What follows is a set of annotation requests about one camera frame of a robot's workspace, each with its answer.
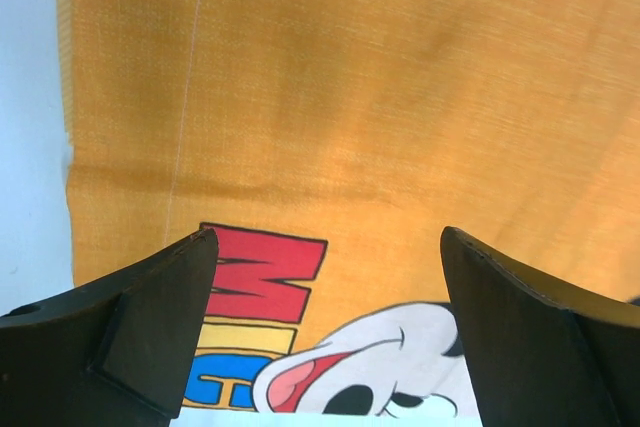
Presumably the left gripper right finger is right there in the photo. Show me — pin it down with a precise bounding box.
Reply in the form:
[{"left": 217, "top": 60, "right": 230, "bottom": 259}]
[{"left": 440, "top": 227, "right": 639, "bottom": 426}]

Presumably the orange cartoon mouse placemat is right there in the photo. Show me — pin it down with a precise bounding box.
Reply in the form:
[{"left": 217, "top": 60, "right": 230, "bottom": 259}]
[{"left": 67, "top": 0, "right": 639, "bottom": 426}]

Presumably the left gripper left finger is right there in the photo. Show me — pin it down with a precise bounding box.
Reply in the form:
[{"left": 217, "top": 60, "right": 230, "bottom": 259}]
[{"left": 1, "top": 229, "right": 219, "bottom": 427}]

